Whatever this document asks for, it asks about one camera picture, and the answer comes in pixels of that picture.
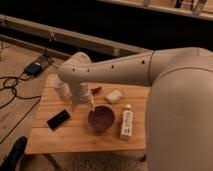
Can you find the black power adapter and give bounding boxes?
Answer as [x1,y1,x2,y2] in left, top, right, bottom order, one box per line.
[24,63,42,76]

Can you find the black phone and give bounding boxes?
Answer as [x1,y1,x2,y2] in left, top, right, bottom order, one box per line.
[47,110,71,130]

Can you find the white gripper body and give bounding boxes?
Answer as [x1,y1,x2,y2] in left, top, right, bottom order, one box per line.
[69,83,91,103]

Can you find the black floor cable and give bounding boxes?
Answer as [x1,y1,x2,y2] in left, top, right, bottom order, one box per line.
[0,63,54,144]

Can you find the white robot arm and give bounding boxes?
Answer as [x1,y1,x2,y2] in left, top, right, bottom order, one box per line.
[58,48,213,171]

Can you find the black shoe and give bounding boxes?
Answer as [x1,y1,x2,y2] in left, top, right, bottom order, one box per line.
[0,136,27,171]

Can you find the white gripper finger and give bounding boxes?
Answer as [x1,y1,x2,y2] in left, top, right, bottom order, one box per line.
[71,102,78,112]
[88,101,96,111]

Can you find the brown sausage toy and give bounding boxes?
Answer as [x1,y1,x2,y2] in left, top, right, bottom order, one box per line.
[91,87,102,95]

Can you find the white bottle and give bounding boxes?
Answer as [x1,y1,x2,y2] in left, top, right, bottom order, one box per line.
[120,104,133,138]

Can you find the purple bowl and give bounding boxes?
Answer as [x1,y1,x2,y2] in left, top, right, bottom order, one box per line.
[88,106,115,132]

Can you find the white plastic cup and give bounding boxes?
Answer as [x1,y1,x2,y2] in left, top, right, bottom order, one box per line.
[52,77,69,99]

